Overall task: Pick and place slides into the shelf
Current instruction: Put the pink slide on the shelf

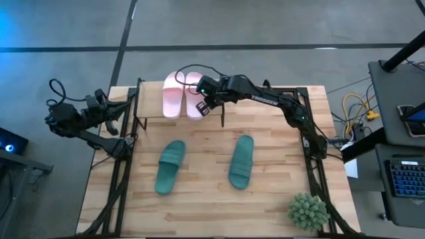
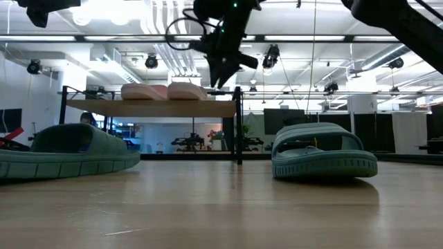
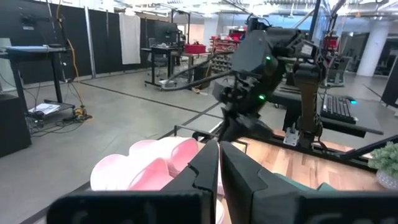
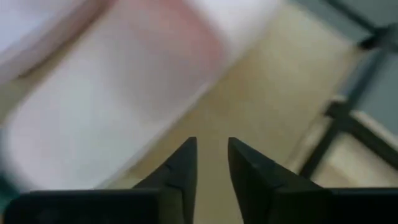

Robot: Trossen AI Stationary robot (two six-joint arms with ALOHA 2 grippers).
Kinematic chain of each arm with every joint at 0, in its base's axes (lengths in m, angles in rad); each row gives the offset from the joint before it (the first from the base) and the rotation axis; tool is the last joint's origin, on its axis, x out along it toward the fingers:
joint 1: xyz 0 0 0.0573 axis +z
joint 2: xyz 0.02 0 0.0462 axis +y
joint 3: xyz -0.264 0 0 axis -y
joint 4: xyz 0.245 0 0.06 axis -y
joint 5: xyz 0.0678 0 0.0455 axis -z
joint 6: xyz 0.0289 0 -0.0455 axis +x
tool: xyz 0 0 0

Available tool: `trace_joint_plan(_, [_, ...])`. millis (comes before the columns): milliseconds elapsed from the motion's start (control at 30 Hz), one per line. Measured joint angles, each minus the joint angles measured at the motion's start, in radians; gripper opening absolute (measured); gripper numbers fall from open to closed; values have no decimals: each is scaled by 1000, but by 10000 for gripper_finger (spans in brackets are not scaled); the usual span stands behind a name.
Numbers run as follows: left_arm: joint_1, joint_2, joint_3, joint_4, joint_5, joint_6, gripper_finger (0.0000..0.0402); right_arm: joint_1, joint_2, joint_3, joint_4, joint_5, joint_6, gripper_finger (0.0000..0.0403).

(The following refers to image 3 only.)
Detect green potted succulent plant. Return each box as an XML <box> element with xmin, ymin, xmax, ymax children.
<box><xmin>368</xmin><ymin>141</ymin><xmax>398</xmax><ymax>191</ymax></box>

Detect black metal table frame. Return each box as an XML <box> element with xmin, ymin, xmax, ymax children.
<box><xmin>174</xmin><ymin>124</ymin><xmax>398</xmax><ymax>172</ymax></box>

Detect black bin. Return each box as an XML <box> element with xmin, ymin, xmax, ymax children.
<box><xmin>192</xmin><ymin>63</ymin><xmax>212</xmax><ymax>90</ymax></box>

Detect green cloth mat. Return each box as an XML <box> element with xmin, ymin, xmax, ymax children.
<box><xmin>273</xmin><ymin>172</ymin><xmax>337</xmax><ymax>192</ymax></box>

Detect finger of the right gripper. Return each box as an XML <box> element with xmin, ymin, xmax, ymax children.
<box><xmin>239</xmin><ymin>119</ymin><xmax>274</xmax><ymax>139</ymax></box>
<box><xmin>219</xmin><ymin>110</ymin><xmax>246</xmax><ymax>142</ymax></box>

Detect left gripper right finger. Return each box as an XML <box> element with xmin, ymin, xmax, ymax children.
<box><xmin>220</xmin><ymin>141</ymin><xmax>305</xmax><ymax>224</ymax></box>

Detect black standing desk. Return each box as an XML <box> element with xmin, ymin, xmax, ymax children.
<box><xmin>0</xmin><ymin>43</ymin><xmax>77</xmax><ymax>114</ymax></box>

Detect black corrugated cable hose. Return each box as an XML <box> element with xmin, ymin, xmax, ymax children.
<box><xmin>167</xmin><ymin>51</ymin><xmax>234</xmax><ymax>82</ymax></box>
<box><xmin>160</xmin><ymin>70</ymin><xmax>237</xmax><ymax>93</ymax></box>

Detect black monitor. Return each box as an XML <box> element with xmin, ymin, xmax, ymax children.
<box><xmin>153</xmin><ymin>21</ymin><xmax>180</xmax><ymax>45</ymax></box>

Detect black cabinet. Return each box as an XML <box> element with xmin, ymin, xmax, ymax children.
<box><xmin>0</xmin><ymin>93</ymin><xmax>32</xmax><ymax>159</ymax></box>

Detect yellow floor cable coil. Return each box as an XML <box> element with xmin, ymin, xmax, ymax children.
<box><xmin>72</xmin><ymin>105</ymin><xmax>93</xmax><ymax>123</ymax></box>

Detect white hanging cloth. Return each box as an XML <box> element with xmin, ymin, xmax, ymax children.
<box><xmin>119</xmin><ymin>12</ymin><xmax>142</xmax><ymax>65</ymax></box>

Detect black slanted support strut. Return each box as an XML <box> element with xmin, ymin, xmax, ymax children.
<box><xmin>340</xmin><ymin>134</ymin><xmax>398</xmax><ymax>160</ymax></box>

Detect black backlit keyboard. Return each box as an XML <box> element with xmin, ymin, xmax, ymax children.
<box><xmin>320</xmin><ymin>93</ymin><xmax>358</xmax><ymax>124</ymax></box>

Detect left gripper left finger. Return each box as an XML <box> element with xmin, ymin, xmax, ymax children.
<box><xmin>161</xmin><ymin>139</ymin><xmax>220</xmax><ymax>200</ymax></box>

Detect red storage box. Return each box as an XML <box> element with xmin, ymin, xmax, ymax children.
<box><xmin>183</xmin><ymin>44</ymin><xmax>207</xmax><ymax>54</ymax></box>

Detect black office desk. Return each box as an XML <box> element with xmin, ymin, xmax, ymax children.
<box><xmin>141</xmin><ymin>45</ymin><xmax>212</xmax><ymax>90</ymax></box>

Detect white papers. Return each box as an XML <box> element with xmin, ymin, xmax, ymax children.
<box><xmin>28</xmin><ymin>103</ymin><xmax>61</xmax><ymax>115</ymax></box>

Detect parts shelving with bins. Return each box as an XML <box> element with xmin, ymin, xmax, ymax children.
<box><xmin>210</xmin><ymin>29</ymin><xmax>242</xmax><ymax>74</ymax></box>

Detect black camera pole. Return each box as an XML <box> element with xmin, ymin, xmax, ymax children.
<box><xmin>308</xmin><ymin>0</ymin><xmax>322</xmax><ymax>32</ymax></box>

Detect white round column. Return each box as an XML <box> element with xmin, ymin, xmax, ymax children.
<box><xmin>356</xmin><ymin>20</ymin><xmax>390</xmax><ymax>78</ymax></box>

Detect pink slide sandal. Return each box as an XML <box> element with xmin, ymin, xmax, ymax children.
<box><xmin>128</xmin><ymin>136</ymin><xmax>200</xmax><ymax>178</ymax></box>
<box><xmin>90</xmin><ymin>154</ymin><xmax>175</xmax><ymax>192</ymax></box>

